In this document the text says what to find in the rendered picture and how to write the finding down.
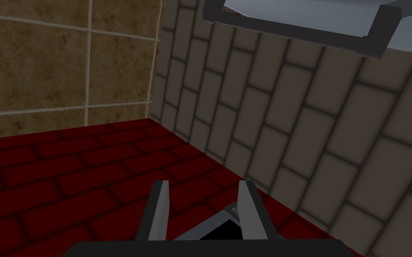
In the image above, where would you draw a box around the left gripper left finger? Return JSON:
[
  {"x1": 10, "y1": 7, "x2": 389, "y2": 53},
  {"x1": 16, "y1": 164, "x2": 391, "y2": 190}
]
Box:
[{"x1": 134, "y1": 180, "x2": 170, "y2": 241}]

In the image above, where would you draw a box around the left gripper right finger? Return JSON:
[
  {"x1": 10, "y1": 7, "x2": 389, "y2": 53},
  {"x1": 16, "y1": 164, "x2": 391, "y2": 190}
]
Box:
[{"x1": 237, "y1": 180, "x2": 279, "y2": 241}]

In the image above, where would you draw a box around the grey window with dark frame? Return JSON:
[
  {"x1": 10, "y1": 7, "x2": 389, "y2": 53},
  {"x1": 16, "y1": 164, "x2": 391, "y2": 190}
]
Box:
[{"x1": 202, "y1": 0, "x2": 412, "y2": 61}]

